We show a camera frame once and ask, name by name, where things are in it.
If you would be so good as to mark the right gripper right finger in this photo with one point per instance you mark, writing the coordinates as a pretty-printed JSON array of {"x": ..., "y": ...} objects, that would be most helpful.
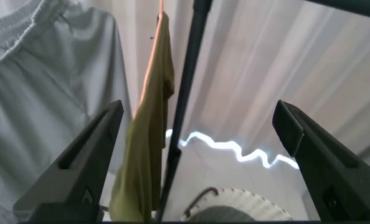
[{"x": 334, "y": 168}]

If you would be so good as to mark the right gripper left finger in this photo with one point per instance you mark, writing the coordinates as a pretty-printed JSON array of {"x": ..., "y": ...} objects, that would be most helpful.
[{"x": 79, "y": 168}]

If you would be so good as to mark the pale grey shorts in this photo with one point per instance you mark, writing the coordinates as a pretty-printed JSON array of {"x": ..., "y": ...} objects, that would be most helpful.
[{"x": 41, "y": 93}]

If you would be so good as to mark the white laundry basket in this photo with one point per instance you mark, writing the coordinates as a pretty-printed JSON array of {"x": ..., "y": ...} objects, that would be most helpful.
[{"x": 250, "y": 202}]

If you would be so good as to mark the black clothes rack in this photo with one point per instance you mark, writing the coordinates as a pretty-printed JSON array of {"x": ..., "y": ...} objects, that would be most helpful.
[{"x": 188, "y": 77}]

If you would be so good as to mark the green garment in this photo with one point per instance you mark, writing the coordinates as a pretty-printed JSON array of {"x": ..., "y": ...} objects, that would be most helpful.
[{"x": 144, "y": 149}]

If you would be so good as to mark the white curtain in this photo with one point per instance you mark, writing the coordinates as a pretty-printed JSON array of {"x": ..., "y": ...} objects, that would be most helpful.
[{"x": 266, "y": 77}]

